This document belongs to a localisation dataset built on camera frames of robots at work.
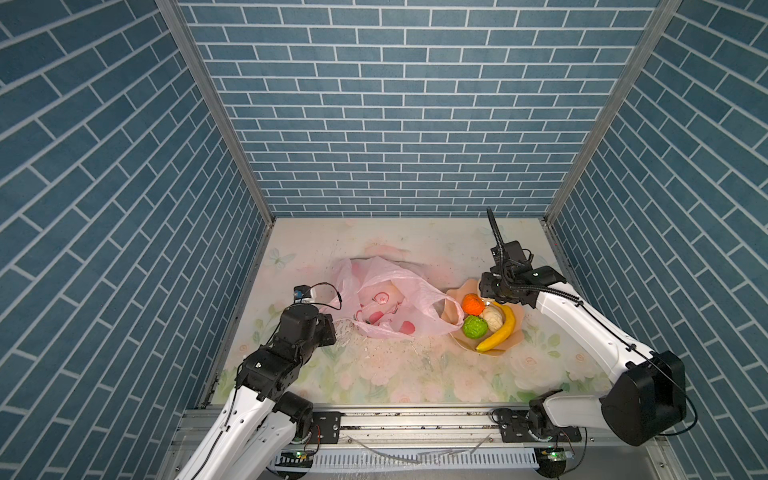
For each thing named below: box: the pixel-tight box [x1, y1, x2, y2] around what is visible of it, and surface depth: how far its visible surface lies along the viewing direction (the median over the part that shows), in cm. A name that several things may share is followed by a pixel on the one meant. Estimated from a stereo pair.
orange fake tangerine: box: [461, 293, 485, 316], surface depth 91 cm
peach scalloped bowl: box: [479, 303, 525, 353], surface depth 86 cm
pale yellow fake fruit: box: [480, 305, 505, 332], surface depth 89 cm
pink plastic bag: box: [322, 256, 465, 338], surface depth 88 cm
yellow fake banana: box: [476, 302, 515, 352], surface depth 87 cm
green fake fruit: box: [462, 315, 488, 340], surface depth 87 cm
